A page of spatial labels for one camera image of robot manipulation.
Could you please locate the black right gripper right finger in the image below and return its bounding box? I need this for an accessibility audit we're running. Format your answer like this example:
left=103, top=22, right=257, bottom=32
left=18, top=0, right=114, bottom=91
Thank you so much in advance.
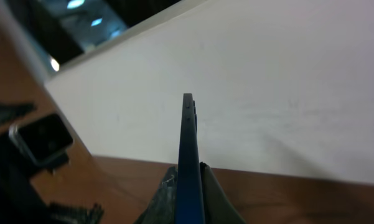
left=200, top=162, right=246, bottom=224

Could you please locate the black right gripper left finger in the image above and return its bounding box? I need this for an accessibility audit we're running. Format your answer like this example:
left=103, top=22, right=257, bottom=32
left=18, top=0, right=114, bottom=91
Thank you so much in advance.
left=134, top=166, right=177, bottom=224

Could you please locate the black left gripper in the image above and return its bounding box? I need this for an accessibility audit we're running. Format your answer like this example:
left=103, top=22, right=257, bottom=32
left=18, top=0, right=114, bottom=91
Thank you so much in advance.
left=0, top=103, right=104, bottom=224

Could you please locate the blue Galaxy smartphone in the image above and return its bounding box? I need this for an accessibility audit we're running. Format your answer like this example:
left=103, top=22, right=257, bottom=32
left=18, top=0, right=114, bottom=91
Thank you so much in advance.
left=174, top=93, right=205, bottom=224

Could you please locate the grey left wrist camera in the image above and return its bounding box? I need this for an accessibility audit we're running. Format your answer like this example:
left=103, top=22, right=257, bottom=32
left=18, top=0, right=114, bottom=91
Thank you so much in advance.
left=8, top=113, right=74, bottom=166

